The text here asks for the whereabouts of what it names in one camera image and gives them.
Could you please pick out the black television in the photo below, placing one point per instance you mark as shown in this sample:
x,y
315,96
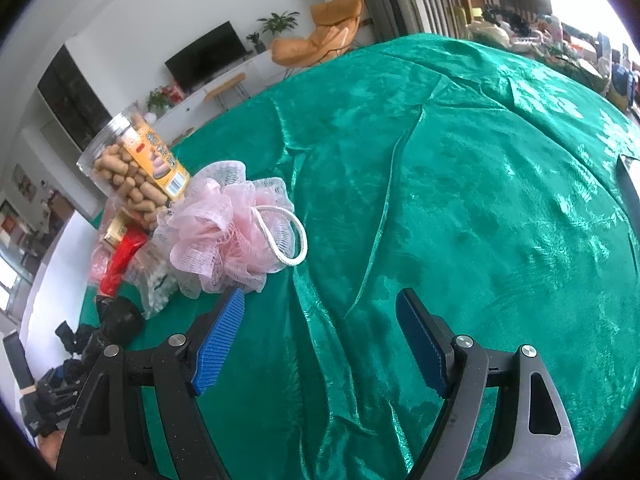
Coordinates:
x,y
205,55

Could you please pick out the flowering potted plant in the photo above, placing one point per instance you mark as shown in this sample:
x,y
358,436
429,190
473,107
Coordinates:
x,y
160,100

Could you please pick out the white television cabinet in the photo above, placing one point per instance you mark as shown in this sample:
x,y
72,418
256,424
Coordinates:
x,y
220,95

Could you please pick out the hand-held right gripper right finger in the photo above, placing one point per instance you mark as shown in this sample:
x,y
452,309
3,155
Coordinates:
x,y
422,345

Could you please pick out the bag of cotton swabs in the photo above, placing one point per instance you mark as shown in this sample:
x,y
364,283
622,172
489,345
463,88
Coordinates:
x,y
155,280

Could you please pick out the pink mesh bath sponge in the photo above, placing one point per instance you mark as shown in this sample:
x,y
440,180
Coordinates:
x,y
225,230

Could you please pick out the pile of household clutter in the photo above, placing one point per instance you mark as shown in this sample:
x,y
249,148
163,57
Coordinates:
x,y
565,40

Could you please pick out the clear plastic snack jar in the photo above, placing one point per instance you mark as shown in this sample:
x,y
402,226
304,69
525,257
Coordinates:
x,y
135,165

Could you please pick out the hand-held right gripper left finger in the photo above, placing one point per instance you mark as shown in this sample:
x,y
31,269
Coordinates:
x,y
217,345

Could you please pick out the dark tall cabinet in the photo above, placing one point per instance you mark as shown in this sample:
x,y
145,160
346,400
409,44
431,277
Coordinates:
x,y
70,95

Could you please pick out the orange lounge chair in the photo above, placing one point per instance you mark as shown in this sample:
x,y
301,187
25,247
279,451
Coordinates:
x,y
320,30

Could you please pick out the large green potted plant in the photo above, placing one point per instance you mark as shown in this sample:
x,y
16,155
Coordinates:
x,y
277,22

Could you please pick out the silver smartphone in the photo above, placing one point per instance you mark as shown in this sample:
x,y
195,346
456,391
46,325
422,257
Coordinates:
x,y
630,185

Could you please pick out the green velvet tablecloth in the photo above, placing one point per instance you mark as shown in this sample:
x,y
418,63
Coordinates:
x,y
425,210

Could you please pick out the grey curtain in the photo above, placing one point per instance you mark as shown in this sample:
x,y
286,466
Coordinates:
x,y
375,0

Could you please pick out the wooden crib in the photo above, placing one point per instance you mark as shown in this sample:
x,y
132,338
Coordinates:
x,y
450,5

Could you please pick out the red snack packet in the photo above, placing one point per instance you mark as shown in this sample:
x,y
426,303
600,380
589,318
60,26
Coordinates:
x,y
120,260

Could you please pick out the wooden stool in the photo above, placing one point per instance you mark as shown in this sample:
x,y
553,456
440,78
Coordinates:
x,y
227,85

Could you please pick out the black cylinder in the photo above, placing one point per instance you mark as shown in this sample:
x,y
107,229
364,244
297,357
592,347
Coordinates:
x,y
120,317

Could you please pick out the small potted plant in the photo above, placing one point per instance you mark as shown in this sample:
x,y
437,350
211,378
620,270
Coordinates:
x,y
256,42

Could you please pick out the framed wall picture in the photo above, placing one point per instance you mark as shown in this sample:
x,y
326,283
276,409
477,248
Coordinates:
x,y
22,180

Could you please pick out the white cardboard box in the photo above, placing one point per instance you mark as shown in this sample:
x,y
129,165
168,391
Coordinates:
x,y
55,280

